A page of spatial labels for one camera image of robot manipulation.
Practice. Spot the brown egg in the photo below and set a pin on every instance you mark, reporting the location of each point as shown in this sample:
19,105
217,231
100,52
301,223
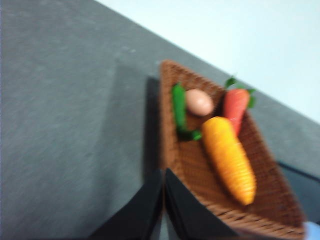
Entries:
198,102

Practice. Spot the orange carrot with green leaves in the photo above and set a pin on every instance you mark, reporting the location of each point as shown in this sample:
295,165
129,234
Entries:
236,105

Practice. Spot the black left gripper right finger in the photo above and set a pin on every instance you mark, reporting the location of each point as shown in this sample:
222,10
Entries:
190,220

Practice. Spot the brown woven wicker basket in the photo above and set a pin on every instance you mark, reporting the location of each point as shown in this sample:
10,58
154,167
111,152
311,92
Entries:
195,162

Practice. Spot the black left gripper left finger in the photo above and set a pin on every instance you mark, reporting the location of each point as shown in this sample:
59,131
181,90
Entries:
140,220

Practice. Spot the light blue round plate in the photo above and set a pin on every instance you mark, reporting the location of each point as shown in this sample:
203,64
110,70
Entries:
313,232

